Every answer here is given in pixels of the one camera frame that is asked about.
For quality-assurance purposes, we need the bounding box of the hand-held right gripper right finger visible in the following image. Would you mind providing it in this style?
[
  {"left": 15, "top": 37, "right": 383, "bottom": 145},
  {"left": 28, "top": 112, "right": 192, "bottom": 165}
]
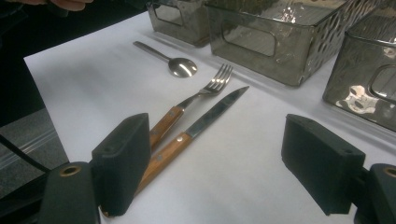
[{"left": 280, "top": 113, "right": 367, "bottom": 217}]

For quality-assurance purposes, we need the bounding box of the steel spoon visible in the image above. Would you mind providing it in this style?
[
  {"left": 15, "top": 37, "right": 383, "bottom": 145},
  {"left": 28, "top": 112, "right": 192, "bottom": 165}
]
[{"left": 133, "top": 40, "right": 199, "bottom": 78}]

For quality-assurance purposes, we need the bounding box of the white table cover sheet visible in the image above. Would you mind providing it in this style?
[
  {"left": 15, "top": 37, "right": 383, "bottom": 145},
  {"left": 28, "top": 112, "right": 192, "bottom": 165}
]
[{"left": 22, "top": 12, "right": 396, "bottom": 224}]

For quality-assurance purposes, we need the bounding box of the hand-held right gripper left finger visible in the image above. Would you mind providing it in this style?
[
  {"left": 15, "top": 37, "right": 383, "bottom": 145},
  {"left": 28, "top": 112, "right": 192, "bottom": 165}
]
[{"left": 91, "top": 112, "right": 152, "bottom": 217}]

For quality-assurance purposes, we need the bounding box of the metal floor rail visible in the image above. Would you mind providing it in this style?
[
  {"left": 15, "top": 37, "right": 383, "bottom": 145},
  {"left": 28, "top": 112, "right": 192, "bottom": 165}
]
[{"left": 0, "top": 129, "right": 59, "bottom": 169}]

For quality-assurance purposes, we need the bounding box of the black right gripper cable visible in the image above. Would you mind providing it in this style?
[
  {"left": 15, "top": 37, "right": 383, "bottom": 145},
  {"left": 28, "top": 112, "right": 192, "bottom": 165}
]
[{"left": 0, "top": 133, "right": 52, "bottom": 174}]

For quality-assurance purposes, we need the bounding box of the clear smoky plastic bin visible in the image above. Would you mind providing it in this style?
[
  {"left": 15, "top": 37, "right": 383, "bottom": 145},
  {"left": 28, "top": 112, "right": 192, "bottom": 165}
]
[
  {"left": 205, "top": 0, "right": 379, "bottom": 88},
  {"left": 147, "top": 0, "right": 210, "bottom": 49},
  {"left": 321, "top": 0, "right": 396, "bottom": 133}
]

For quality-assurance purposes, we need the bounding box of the wooden-handled steel knife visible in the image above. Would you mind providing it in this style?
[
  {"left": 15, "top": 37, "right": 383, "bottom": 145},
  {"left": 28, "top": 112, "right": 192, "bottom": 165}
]
[{"left": 100, "top": 85, "right": 250, "bottom": 218}]

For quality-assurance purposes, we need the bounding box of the wooden-handled steel fork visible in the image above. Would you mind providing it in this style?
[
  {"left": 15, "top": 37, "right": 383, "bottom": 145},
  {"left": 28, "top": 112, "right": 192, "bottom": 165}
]
[{"left": 148, "top": 63, "right": 233, "bottom": 153}]

